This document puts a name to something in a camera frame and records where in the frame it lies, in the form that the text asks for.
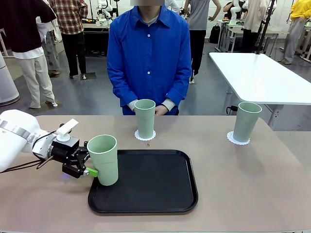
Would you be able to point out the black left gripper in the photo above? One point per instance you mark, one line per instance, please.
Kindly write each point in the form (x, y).
(65, 150)

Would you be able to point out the pale green plastic cup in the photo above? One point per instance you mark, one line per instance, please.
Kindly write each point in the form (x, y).
(246, 126)
(104, 167)
(145, 121)

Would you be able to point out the white paper doily coaster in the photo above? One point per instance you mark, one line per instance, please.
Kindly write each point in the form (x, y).
(137, 136)
(229, 138)

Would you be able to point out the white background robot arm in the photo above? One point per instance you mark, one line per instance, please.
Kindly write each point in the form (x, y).
(104, 7)
(234, 12)

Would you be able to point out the person's left forearm blue sleeve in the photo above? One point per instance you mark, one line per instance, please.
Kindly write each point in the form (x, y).
(177, 92)

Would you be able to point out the person's right forearm blue sleeve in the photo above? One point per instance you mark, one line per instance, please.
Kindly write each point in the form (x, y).
(121, 92)

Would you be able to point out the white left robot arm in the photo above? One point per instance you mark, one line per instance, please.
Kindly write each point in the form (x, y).
(17, 136)

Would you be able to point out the person's right hand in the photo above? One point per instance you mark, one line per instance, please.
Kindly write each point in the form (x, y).
(133, 110)

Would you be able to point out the person's left hand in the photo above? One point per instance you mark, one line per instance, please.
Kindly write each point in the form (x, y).
(161, 110)

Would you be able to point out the black plastic serving tray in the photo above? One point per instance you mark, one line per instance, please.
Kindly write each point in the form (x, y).
(155, 184)

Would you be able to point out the white cylindrical air purifier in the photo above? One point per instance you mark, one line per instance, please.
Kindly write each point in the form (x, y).
(7, 85)

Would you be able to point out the bystander in grey patterned trousers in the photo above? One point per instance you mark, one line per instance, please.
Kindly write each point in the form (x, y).
(52, 53)

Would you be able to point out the person in blue shirt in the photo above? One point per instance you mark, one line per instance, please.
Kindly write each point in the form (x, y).
(148, 53)

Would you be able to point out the bystander in plaid shirt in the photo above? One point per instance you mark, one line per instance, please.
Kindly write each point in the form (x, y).
(70, 17)

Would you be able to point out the bystander in black top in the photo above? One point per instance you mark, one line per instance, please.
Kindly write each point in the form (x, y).
(22, 29)

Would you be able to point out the bystander in grey shirt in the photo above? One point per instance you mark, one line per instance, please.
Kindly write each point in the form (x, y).
(199, 14)

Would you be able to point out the white rectangular table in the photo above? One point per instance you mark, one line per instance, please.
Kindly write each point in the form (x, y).
(255, 75)

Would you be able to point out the bystander in beige coat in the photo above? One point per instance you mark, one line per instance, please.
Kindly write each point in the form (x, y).
(253, 14)

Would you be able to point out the black tripod pole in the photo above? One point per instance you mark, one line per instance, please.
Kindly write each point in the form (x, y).
(266, 29)

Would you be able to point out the bystander in yellow top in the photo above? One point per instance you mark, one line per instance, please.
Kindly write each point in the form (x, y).
(300, 12)

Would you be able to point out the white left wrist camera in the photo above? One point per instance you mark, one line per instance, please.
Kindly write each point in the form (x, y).
(66, 127)

